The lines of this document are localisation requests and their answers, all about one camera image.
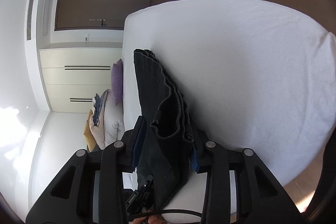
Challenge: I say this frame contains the folded beige duvet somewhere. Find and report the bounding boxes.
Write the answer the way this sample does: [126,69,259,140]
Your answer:
[89,89,125,149]

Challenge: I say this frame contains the black jeans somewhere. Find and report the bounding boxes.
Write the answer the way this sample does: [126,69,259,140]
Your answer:
[134,49,194,210]

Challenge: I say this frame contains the cream wardrobe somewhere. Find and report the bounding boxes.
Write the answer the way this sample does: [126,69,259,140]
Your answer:
[39,48,122,113]

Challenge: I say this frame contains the purple pillow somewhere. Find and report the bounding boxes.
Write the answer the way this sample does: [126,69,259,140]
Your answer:
[111,59,123,105]

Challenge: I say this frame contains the brown door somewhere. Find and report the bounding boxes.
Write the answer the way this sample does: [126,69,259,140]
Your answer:
[55,0,151,31]

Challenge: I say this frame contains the person's left hand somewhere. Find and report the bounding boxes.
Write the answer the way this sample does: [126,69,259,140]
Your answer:
[131,215,167,224]

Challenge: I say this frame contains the black cable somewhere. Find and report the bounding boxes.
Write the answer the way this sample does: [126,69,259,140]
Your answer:
[126,207,204,221]

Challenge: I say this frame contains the yellow pillow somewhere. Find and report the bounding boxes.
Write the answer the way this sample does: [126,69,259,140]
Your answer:
[83,110,97,152]

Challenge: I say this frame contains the folded blue denim garment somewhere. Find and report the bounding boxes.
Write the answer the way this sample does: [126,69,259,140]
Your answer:
[93,92,105,126]

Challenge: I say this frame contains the ceiling air vent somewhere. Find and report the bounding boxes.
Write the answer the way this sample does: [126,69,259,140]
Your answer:
[26,0,34,40]

